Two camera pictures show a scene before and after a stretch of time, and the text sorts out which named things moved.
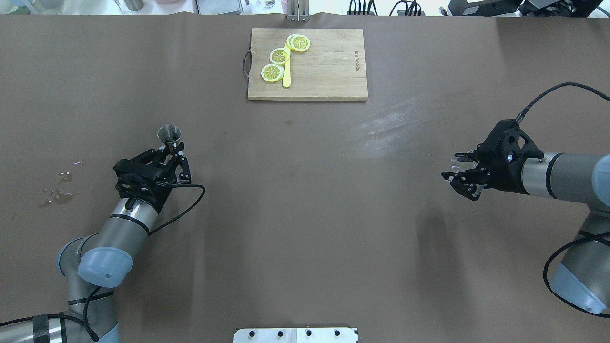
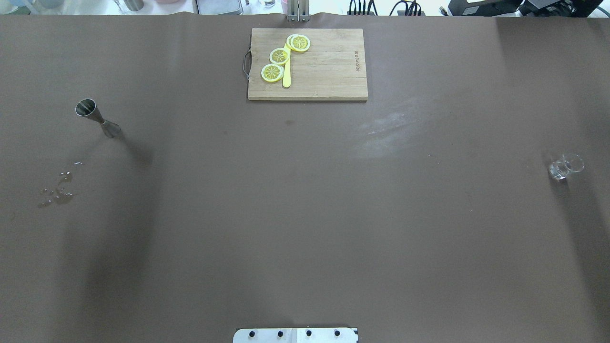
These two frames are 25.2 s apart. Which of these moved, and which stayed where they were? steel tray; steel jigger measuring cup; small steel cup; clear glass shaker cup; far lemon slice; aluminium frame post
Moved: clear glass shaker cup; steel jigger measuring cup
Stayed: far lemon slice; small steel cup; aluminium frame post; steel tray
